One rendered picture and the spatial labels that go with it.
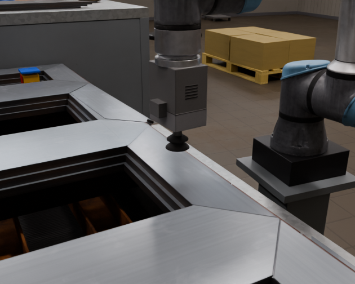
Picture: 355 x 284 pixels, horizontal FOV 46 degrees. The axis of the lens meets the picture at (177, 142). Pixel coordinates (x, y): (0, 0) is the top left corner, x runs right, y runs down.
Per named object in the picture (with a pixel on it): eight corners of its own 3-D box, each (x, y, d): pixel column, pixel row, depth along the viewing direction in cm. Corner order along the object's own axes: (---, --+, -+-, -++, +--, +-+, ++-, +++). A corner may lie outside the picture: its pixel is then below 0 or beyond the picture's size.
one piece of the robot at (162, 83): (130, 39, 68) (134, 133, 75) (158, 47, 61) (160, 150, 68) (180, 35, 73) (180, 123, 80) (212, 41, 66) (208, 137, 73)
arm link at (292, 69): (300, 101, 118) (304, 53, 113) (340, 113, 108) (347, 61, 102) (268, 109, 112) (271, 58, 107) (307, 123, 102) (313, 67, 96)
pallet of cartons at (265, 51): (199, 62, 584) (199, 29, 567) (257, 57, 617) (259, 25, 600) (251, 85, 467) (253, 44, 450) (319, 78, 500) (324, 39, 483)
